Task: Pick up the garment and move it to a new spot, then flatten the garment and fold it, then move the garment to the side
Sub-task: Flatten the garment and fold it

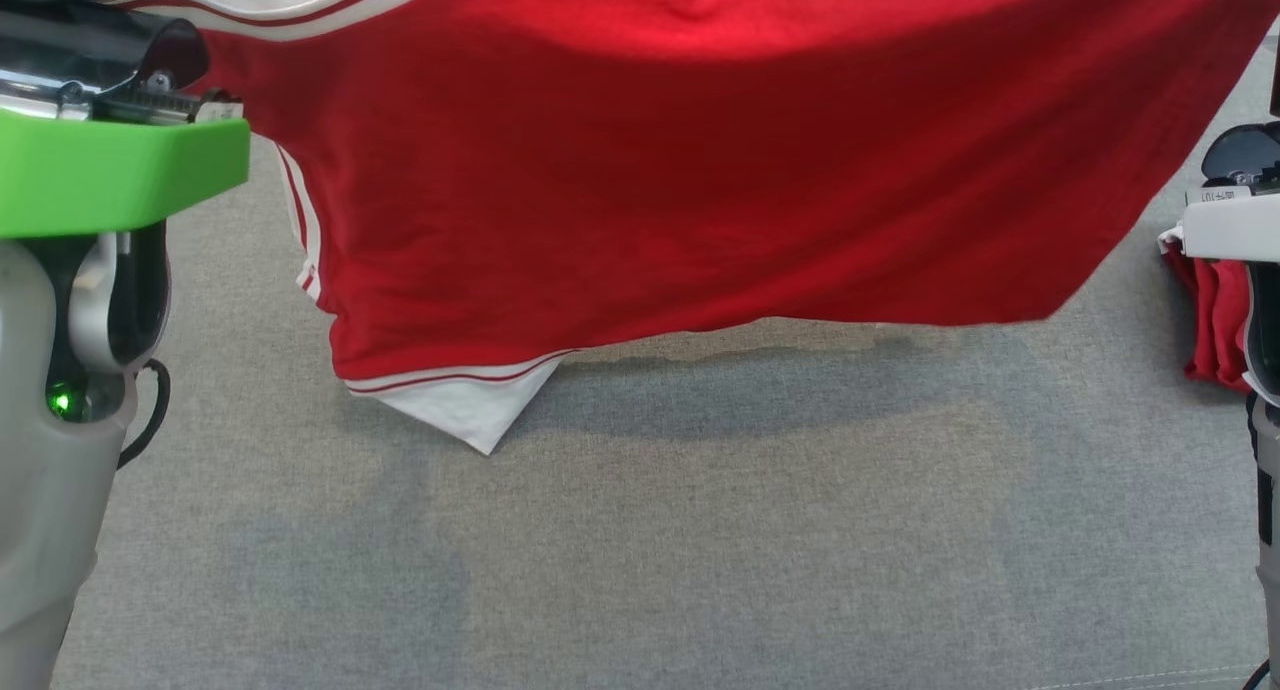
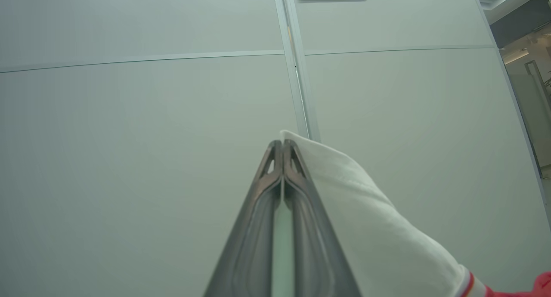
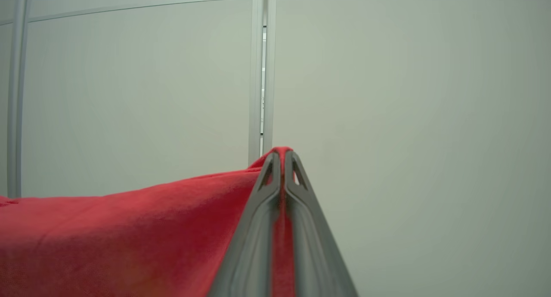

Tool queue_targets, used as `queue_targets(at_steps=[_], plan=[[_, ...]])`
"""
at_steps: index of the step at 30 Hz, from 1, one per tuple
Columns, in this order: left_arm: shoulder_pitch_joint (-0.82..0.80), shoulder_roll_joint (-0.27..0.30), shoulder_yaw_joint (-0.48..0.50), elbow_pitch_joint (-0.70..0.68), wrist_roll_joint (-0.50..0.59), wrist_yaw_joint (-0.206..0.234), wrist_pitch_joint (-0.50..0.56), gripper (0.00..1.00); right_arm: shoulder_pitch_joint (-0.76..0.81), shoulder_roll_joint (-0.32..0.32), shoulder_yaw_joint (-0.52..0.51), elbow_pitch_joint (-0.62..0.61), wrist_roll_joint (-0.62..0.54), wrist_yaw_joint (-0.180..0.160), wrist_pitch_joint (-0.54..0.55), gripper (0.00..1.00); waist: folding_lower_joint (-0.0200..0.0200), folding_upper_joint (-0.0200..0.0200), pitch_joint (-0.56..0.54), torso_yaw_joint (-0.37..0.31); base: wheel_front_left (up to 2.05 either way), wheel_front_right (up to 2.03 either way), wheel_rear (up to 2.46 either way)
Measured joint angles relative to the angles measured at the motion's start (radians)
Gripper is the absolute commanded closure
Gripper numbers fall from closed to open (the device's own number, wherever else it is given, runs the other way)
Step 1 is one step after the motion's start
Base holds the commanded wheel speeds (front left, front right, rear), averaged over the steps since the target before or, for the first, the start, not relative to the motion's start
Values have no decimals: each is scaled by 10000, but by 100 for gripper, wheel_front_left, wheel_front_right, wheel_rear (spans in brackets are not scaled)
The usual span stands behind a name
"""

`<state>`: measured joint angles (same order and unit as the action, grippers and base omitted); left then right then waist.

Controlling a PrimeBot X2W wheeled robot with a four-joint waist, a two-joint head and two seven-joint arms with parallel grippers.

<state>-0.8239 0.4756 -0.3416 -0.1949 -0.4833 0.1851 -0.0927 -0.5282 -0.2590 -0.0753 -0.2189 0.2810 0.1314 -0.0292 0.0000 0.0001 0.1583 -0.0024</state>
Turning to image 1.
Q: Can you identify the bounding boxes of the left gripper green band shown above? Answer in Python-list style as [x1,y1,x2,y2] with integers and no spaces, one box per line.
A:
[0,0,252,240]

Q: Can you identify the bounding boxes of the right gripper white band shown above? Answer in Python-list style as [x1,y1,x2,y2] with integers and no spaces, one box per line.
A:
[1158,120,1280,266]

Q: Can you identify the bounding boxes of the red shorts with white waistband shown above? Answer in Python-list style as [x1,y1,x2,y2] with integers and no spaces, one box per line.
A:
[1160,238,1257,396]

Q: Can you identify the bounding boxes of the red shirt with white sleeves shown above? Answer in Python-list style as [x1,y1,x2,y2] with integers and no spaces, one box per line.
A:
[110,0,1280,458]

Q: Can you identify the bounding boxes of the black left camera cable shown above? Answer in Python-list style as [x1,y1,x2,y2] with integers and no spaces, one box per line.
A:
[117,357,173,470]

